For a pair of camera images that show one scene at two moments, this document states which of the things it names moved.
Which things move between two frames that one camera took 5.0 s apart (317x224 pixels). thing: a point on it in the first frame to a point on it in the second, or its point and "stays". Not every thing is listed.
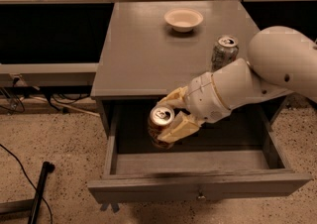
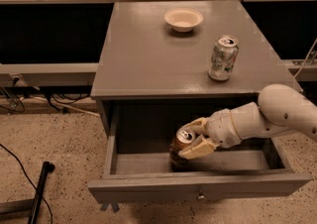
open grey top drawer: x=237 y=157 stays
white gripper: x=204 y=97 to x=220 y=128
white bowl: x=183 y=20 stays
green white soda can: x=225 y=52 stays
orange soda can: x=159 y=116 to x=183 y=138
